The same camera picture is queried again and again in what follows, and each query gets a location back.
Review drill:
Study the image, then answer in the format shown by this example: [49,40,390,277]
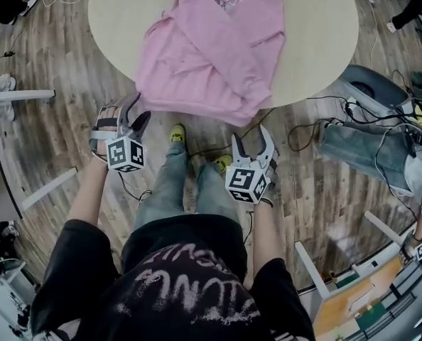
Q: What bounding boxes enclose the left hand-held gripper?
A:
[90,93,151,173]

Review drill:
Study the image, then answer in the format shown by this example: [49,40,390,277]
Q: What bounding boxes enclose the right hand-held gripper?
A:
[224,125,278,205]

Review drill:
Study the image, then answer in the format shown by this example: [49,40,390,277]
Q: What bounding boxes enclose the pink cartoon print sweatshirt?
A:
[134,0,286,127]

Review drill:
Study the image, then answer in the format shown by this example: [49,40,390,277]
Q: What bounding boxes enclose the person's right forearm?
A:
[251,200,285,280]

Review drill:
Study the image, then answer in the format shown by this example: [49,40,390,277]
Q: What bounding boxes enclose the person's left forearm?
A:
[67,160,109,227]

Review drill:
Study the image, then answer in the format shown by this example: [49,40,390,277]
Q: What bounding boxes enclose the person's black printed t-shirt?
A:
[29,215,317,341]

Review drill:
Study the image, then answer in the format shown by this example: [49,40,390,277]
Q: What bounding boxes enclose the person's left hand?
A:
[97,105,121,131]

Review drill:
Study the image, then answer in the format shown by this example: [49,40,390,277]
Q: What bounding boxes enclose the person's right yellow shoe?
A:
[214,154,233,173]

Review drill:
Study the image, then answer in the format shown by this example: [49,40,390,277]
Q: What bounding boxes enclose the person's yellow shoe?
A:
[169,124,186,144]
[214,154,233,173]

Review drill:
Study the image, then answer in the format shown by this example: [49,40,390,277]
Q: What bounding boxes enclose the person's left yellow shoe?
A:
[169,124,186,144]

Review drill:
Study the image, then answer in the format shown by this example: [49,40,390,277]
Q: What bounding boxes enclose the person's grey jeans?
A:
[132,140,240,227]

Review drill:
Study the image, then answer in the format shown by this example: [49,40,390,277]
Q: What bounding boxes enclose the white-legged desk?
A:
[0,89,79,220]

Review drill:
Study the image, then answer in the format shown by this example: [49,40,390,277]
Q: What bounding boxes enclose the grey hard-shell backpack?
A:
[338,65,416,119]

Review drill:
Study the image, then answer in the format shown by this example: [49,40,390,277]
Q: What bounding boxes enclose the wooden desk with white legs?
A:
[294,210,422,341]

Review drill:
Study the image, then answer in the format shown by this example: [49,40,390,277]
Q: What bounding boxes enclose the black floor cable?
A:
[188,107,278,158]

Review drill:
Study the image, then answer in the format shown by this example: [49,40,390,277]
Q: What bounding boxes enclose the black power cable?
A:
[287,96,354,152]

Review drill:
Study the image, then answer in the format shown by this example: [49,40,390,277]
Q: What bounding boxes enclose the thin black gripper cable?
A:
[117,170,153,202]
[242,210,256,244]

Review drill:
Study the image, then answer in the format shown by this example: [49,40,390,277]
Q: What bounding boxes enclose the white power cable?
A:
[369,0,379,63]

